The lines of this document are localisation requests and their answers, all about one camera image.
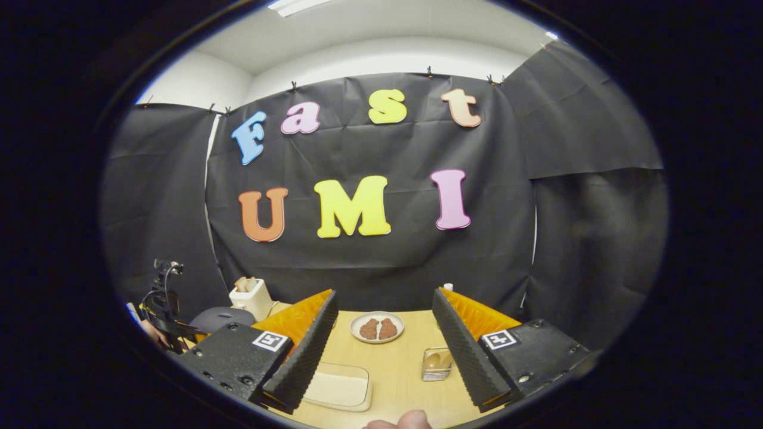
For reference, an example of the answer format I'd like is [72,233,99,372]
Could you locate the clear rice tray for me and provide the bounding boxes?
[301,362,373,413]

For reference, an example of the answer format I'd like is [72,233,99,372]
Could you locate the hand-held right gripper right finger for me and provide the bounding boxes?
[432,287,597,413]

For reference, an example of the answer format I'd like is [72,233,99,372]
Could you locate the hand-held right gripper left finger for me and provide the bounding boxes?
[176,290,339,415]

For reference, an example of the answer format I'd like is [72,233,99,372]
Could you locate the white toaster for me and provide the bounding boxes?
[229,277,275,322]

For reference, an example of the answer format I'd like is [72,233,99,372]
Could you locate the dark grey rice cooker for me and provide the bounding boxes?
[190,306,257,334]

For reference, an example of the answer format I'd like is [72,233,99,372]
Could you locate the white round plate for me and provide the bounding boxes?
[350,310,405,344]

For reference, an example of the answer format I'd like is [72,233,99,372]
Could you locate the ceiling light panel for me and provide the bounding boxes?
[267,0,334,17]

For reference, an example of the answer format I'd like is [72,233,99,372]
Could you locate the clear chopstick holder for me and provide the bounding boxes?
[421,347,454,382]

